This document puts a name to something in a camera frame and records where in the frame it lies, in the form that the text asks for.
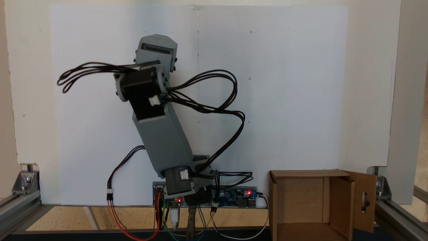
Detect small circuit board red LED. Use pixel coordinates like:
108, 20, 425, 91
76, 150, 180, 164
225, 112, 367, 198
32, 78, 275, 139
163, 194, 184, 208

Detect black wrist cable bundle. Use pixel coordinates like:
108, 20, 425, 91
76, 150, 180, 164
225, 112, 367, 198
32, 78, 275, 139
57, 62, 141, 94

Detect green yellow blue jumper wires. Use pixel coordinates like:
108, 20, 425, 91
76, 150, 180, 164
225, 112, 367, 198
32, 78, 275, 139
162, 204, 214, 241

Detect brown cardboard box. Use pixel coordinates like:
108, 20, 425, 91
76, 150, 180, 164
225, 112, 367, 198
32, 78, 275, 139
269, 169, 378, 241

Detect black frame bar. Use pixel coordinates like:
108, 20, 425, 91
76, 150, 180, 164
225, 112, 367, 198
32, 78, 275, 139
0, 228, 428, 241

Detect black base cable bundle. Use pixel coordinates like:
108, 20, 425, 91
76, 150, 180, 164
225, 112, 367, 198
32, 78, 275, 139
201, 170, 254, 188

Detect blue circuit board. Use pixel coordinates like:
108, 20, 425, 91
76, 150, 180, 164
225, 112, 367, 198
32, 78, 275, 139
216, 186, 257, 208

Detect white paper sheet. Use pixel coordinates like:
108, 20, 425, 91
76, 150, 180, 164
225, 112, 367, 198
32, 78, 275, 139
49, 4, 348, 206

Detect thin black white cable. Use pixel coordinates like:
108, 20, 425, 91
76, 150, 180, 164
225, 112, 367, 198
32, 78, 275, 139
209, 192, 270, 241

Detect black cable with white connector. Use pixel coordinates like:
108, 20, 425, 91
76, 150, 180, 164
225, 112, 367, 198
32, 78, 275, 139
107, 145, 146, 202

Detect white USB plug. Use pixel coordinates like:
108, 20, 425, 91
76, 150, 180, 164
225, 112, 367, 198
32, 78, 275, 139
170, 207, 180, 231

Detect black elbow cable bundle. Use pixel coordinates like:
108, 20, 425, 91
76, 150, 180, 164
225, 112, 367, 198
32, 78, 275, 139
166, 69, 246, 175

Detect orange and red wires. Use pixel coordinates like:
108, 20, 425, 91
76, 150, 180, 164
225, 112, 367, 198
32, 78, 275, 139
108, 200, 162, 241

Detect metal corner bracket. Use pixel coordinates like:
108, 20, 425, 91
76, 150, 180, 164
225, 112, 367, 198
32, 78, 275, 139
367, 166, 392, 200
12, 164, 40, 195

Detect aluminium frame rail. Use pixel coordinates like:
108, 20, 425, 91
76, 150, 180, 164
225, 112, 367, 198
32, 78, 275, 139
0, 192, 43, 239
374, 185, 428, 241

